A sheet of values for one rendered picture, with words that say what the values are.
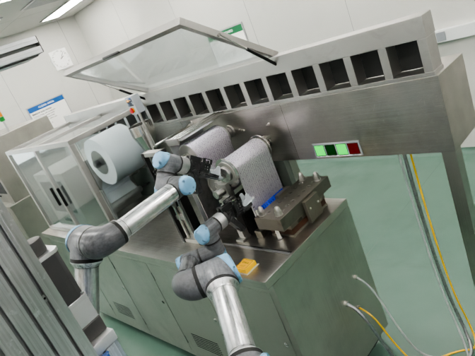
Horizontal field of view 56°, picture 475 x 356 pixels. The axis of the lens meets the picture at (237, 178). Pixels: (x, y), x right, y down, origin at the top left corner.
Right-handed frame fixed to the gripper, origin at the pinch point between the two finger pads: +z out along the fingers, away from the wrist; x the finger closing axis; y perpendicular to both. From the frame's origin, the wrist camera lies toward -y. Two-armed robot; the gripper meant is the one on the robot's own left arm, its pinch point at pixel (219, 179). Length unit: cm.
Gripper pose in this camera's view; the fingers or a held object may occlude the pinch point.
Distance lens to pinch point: 209.8
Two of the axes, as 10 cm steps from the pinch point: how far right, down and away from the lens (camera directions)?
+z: 7.2, 1.8, 6.7
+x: -6.8, 0.1, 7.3
